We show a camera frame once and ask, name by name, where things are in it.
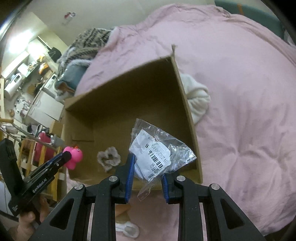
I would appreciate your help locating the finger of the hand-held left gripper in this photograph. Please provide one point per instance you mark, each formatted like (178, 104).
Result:
(54, 163)

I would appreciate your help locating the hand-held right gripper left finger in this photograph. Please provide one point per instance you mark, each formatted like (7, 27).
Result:
(129, 183)

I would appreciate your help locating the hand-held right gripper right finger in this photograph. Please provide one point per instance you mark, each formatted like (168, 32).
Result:
(165, 188)

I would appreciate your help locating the pink plush toy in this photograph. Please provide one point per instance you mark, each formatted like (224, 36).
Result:
(74, 156)

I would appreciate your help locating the clear plastic bag white label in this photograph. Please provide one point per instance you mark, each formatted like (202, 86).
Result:
(153, 160)

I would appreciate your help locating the brown cardboard box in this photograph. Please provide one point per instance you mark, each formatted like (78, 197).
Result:
(129, 104)

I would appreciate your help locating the person's left hand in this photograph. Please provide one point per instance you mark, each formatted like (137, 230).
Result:
(27, 222)

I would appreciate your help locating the red suitcase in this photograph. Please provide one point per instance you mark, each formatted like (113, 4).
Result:
(42, 148)

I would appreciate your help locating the wooden rack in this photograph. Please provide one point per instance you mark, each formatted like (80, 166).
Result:
(27, 150)

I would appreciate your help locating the grey furry scrunchie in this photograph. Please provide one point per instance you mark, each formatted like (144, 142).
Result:
(108, 158)

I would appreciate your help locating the white fuzzy slipper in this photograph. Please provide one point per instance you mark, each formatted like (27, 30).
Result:
(128, 229)

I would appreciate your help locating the white cabinet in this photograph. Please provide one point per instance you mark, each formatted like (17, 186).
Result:
(45, 104)

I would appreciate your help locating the white kitchen appliance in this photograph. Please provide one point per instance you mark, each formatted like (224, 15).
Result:
(12, 85)

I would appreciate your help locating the blue grey pillow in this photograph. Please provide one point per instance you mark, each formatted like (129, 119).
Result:
(70, 75)

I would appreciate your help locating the white fluffy cloth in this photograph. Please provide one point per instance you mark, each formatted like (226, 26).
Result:
(196, 97)

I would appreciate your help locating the black hanging bag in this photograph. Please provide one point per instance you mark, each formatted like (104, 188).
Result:
(55, 54)

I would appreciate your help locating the pink quilted blanket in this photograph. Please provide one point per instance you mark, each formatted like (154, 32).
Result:
(231, 92)

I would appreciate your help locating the grey striped knit blanket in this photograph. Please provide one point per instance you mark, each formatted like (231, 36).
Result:
(85, 44)

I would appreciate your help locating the teal headboard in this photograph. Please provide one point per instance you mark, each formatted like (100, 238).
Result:
(249, 14)

